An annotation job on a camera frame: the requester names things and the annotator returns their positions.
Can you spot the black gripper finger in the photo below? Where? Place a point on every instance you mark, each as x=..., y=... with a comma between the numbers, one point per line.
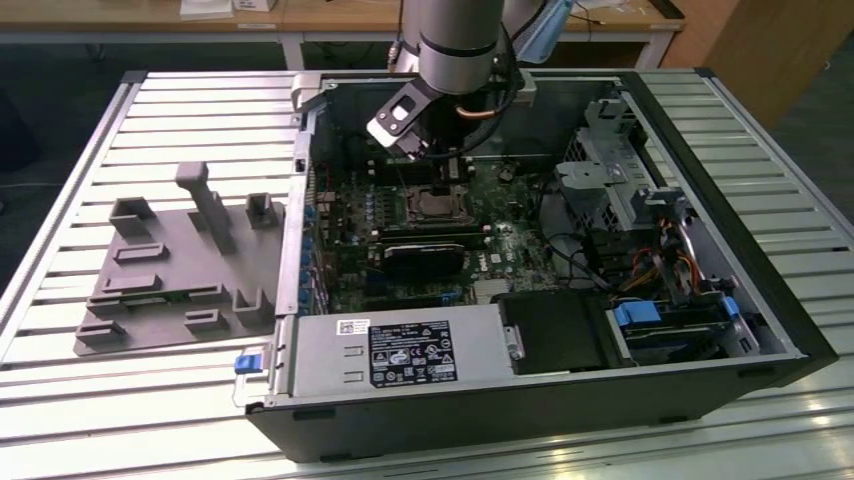
x=455, y=172
x=440, y=172

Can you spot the thin metal locking lever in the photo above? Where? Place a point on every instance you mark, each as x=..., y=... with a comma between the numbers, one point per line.
x=400, y=179

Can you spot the silver CPU plate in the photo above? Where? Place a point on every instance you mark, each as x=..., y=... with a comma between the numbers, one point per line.
x=436, y=206

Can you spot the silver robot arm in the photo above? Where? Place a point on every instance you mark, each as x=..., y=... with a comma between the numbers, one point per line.
x=460, y=45

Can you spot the black RAM slot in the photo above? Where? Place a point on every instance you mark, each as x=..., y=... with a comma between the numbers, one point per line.
x=433, y=230
x=415, y=165
x=415, y=170
x=433, y=240
x=415, y=180
x=415, y=175

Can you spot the CPU socket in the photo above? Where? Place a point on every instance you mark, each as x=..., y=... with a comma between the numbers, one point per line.
x=433, y=220

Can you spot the green motherboard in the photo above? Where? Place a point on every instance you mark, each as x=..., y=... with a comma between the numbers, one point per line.
x=513, y=240

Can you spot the black graphics card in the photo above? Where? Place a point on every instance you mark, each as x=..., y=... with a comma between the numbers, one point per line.
x=420, y=260

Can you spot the grey metal drive cage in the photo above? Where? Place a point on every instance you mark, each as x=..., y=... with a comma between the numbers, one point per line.
x=600, y=180

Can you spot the silver chipset heatsink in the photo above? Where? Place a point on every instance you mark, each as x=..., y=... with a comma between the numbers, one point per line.
x=493, y=287

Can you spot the black drive bay box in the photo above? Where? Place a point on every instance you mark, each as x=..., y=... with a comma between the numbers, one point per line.
x=554, y=330

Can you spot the wooden desk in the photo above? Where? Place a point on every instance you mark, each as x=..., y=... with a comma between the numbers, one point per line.
x=267, y=15

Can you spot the hard disk in blue carrier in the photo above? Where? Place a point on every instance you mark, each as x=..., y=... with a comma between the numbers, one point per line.
x=634, y=312

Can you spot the white labelled box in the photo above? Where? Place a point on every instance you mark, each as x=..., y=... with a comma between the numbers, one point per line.
x=253, y=4

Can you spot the grey power supply unit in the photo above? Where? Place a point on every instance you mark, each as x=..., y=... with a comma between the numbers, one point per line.
x=327, y=370

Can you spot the grey parts rack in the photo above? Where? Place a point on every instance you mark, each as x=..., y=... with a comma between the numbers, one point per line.
x=173, y=260

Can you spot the blue case latch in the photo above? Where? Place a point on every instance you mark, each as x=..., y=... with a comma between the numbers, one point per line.
x=248, y=363

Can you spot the black open PC case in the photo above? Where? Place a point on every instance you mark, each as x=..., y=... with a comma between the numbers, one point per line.
x=533, y=425

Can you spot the wooden cabinet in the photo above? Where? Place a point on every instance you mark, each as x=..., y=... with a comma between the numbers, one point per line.
x=787, y=60

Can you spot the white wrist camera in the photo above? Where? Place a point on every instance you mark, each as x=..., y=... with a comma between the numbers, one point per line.
x=399, y=122

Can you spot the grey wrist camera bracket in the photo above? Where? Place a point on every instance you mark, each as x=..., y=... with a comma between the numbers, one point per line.
x=527, y=92

